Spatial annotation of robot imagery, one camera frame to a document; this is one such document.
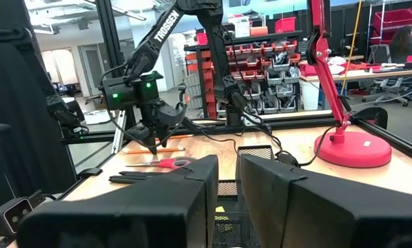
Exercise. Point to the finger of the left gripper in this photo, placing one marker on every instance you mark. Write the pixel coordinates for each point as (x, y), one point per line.
(152, 144)
(163, 132)

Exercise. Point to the black shelf with parts bins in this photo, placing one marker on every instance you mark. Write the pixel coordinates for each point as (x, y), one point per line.
(261, 69)

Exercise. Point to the wooden background table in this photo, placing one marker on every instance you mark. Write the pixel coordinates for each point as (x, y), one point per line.
(364, 74)

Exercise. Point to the black pen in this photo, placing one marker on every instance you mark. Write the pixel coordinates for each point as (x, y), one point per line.
(123, 181)
(130, 178)
(140, 173)

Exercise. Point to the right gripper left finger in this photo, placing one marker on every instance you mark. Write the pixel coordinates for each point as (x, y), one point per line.
(123, 220)

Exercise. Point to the black background robot arm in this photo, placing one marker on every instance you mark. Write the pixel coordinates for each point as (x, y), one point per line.
(63, 113)

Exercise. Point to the black upright panel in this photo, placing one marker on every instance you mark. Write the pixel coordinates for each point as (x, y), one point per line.
(20, 103)

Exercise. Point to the person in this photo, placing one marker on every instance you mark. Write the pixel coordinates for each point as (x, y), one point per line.
(404, 41)

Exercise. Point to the white waste bin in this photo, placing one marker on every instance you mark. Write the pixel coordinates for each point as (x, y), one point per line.
(309, 94)

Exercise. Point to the white box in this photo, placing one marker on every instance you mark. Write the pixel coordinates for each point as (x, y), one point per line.
(242, 27)

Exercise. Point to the red desk lamp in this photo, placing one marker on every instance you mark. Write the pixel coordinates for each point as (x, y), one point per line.
(350, 149)

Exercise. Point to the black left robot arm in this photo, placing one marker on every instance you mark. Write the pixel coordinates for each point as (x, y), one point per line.
(164, 25)

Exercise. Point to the red storage crates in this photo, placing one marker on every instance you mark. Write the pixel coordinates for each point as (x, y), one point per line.
(395, 19)

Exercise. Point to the black aluminium table frame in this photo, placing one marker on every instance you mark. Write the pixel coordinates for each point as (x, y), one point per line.
(295, 121)

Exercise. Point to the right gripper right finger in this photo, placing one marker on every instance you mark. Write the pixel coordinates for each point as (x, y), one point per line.
(330, 217)

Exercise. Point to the grey table-level camera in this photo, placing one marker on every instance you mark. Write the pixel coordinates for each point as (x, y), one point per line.
(14, 215)

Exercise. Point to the red storage bin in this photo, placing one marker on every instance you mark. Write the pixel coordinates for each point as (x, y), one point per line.
(285, 25)

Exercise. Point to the grey office chair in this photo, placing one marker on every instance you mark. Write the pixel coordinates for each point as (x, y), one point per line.
(385, 86)

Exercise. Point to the black mesh desk organizer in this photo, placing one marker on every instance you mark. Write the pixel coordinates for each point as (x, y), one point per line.
(254, 151)

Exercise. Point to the yellow-green eraser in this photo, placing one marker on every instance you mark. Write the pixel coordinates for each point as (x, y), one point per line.
(220, 211)

